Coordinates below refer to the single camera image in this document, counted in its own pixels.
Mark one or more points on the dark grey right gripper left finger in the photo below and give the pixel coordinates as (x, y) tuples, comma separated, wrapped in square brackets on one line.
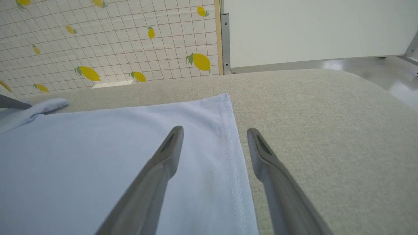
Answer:
[(153, 182)]

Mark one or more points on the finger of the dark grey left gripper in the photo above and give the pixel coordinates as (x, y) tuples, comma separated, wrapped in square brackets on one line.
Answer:
[(11, 102)]

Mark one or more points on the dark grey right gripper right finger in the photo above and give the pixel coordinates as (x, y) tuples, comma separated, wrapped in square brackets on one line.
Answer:
[(281, 189)]

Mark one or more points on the light blue garment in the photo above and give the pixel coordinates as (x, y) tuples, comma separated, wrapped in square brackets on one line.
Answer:
[(81, 163)]

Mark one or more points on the light wooden trim strip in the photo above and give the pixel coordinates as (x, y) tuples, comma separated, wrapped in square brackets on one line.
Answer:
[(218, 36)]

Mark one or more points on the white wall outlet plate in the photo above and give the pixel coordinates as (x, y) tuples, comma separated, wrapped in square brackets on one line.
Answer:
[(112, 84)]

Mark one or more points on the white partition panel grey frame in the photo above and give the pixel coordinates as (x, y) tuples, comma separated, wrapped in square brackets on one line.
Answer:
[(310, 29)]

